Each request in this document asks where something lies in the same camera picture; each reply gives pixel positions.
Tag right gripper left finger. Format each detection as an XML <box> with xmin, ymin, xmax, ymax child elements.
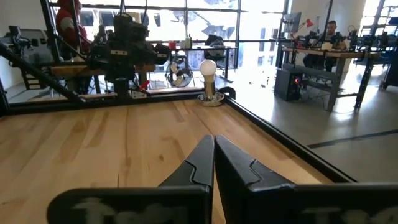
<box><xmin>46</xmin><ymin>134</ymin><xmax>216</xmax><ymax>224</ymax></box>

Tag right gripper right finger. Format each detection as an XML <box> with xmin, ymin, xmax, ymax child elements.
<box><xmin>215</xmin><ymin>134</ymin><xmax>398</xmax><ymax>224</ymax></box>

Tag black floor fan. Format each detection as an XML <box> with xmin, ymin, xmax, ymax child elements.
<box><xmin>164</xmin><ymin>57</ymin><xmax>196</xmax><ymax>88</ymax></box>

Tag wooden top table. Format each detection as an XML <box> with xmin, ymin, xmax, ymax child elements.
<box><xmin>49</xmin><ymin>63</ymin><xmax>156</xmax><ymax>94</ymax></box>

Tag black table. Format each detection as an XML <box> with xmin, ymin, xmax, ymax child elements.
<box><xmin>146</xmin><ymin>45</ymin><xmax>238</xmax><ymax>84</ymax></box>

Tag person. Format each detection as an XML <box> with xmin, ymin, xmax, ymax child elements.
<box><xmin>55</xmin><ymin>0</ymin><xmax>93</xmax><ymax>63</ymax></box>
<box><xmin>303</xmin><ymin>20</ymin><xmax>348</xmax><ymax>73</ymax></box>

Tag white bulb chrome lamp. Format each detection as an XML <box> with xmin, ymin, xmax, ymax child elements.
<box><xmin>197</xmin><ymin>58</ymin><xmax>225</xmax><ymax>108</ymax></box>

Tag black office chair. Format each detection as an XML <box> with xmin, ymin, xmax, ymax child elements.
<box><xmin>204</xmin><ymin>34</ymin><xmax>227</xmax><ymax>62</ymax></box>

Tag grey equipment panel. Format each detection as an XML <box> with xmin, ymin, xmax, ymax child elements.
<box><xmin>18</xmin><ymin>29</ymin><xmax>55</xmax><ymax>65</ymax></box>

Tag black corner clamp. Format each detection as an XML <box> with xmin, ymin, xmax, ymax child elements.
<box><xmin>217</xmin><ymin>86</ymin><xmax>237</xmax><ymax>101</ymax></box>

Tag black computer tower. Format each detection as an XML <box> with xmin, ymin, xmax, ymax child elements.
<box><xmin>274</xmin><ymin>67</ymin><xmax>305</xmax><ymax>102</ymax></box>

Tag grey metal bench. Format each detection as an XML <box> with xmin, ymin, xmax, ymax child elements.
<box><xmin>281</xmin><ymin>62</ymin><xmax>343</xmax><ymax>112</ymax></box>

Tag computer monitor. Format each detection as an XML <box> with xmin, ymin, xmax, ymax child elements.
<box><xmin>281</xmin><ymin>11</ymin><xmax>302</xmax><ymax>34</ymax></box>

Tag black box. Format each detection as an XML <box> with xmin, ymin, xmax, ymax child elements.
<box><xmin>382</xmin><ymin>51</ymin><xmax>398</xmax><ymax>91</ymax></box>

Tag red desk lamp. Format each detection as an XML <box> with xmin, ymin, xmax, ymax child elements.
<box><xmin>297</xmin><ymin>17</ymin><xmax>315</xmax><ymax>34</ymax></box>

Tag black benchtop robot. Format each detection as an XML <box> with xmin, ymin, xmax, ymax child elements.
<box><xmin>347</xmin><ymin>24</ymin><xmax>393</xmax><ymax>49</ymax></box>

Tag metal bracket with red tab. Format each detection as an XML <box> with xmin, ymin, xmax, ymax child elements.
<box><xmin>129</xmin><ymin>80</ymin><xmax>152</xmax><ymax>100</ymax></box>

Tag black aluminium table frame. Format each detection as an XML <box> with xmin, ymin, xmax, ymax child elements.
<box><xmin>0</xmin><ymin>42</ymin><xmax>358</xmax><ymax>184</ymax></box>

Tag black upright post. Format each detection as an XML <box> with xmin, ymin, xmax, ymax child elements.
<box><xmin>39</xmin><ymin>0</ymin><xmax>62</xmax><ymax>65</ymax></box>

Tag black window frame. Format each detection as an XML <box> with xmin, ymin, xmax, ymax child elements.
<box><xmin>49</xmin><ymin>0</ymin><xmax>290</xmax><ymax>69</ymax></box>

